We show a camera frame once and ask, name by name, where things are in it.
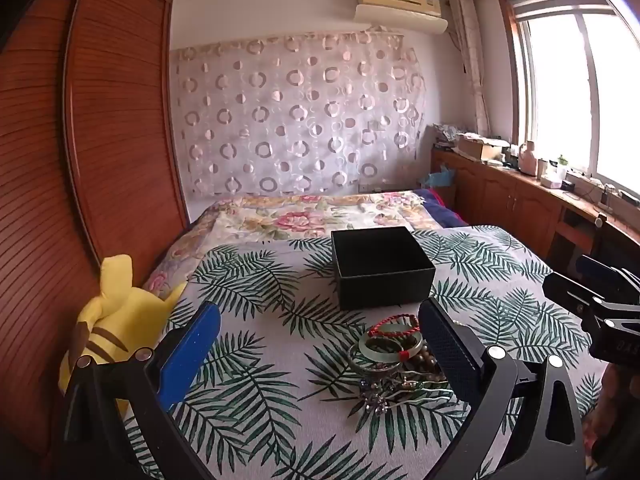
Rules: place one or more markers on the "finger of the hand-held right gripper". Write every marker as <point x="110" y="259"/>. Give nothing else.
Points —
<point x="600" y="269"/>
<point x="567" y="292"/>

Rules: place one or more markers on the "wooden cabinet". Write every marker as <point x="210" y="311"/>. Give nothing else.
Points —
<point x="505" y="200"/>

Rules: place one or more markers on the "blue and red quilt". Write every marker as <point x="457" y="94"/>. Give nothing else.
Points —
<point x="442" y="207"/>

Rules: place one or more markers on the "cardboard box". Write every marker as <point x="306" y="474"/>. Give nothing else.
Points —
<point x="480" y="149"/>

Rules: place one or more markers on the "black square box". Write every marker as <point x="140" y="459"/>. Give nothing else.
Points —
<point x="385" y="265"/>

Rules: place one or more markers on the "silver crystal brooch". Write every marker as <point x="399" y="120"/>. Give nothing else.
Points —
<point x="375" y="400"/>

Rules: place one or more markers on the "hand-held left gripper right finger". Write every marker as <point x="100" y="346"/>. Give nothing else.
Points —
<point x="450" y="355"/>

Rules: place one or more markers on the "floral bedspread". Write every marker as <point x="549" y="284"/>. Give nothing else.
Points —
<point x="280" y="220"/>

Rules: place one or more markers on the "small potted plant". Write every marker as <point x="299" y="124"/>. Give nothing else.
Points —
<point x="563" y="160"/>

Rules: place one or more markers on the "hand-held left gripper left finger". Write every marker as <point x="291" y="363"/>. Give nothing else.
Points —
<point x="192" y="355"/>

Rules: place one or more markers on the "patterned cloth bundle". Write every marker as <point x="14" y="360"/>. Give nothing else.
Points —
<point x="450" y="135"/>

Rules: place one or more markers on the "white tissue box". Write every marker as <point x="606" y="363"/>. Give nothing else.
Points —
<point x="550" y="181"/>

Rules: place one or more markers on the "circle pattern wall curtain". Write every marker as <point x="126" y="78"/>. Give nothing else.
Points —
<point x="300" y="120"/>

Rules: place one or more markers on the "green jade bangle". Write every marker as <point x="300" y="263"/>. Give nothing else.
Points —
<point x="387" y="358"/>

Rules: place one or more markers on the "blue paper bag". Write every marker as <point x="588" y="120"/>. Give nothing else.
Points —
<point x="440" y="178"/>

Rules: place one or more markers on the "silver bangle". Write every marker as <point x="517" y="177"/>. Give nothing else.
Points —
<point x="357" y="365"/>

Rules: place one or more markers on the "beige window curtain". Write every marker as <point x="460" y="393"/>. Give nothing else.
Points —
<point x="470" y="60"/>

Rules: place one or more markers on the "wall air conditioner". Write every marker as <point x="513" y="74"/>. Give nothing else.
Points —
<point x="397" y="7"/>

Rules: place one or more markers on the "wooden wardrobe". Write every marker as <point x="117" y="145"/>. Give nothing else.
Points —
<point x="90" y="135"/>

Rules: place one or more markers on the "yellow plush toy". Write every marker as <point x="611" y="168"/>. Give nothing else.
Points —
<point x="120" y="305"/>

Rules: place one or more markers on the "person's right hand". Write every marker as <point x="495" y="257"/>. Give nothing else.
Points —
<point x="617" y="410"/>

